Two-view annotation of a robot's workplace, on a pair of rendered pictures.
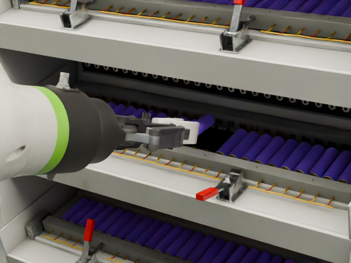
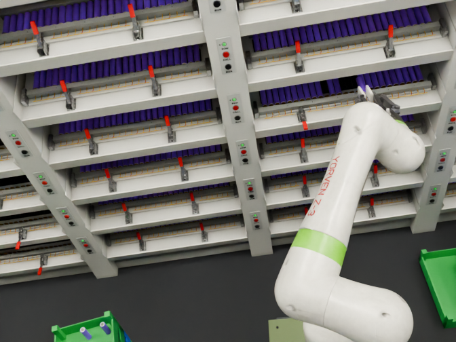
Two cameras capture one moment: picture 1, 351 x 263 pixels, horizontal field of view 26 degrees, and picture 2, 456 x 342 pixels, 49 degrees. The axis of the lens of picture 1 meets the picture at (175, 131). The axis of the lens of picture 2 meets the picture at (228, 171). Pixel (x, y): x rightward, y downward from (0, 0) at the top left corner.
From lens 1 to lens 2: 1.24 m
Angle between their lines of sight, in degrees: 38
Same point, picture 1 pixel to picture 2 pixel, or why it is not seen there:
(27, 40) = (274, 84)
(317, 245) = (426, 108)
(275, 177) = (398, 90)
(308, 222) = (423, 102)
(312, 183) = (415, 87)
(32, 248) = (268, 162)
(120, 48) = (334, 72)
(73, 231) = (283, 145)
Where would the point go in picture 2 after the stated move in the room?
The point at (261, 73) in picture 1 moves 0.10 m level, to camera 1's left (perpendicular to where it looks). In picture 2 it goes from (407, 61) to (385, 77)
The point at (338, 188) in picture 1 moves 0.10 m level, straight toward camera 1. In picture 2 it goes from (426, 84) to (448, 101)
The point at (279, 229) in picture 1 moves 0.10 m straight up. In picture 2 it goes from (411, 109) to (415, 85)
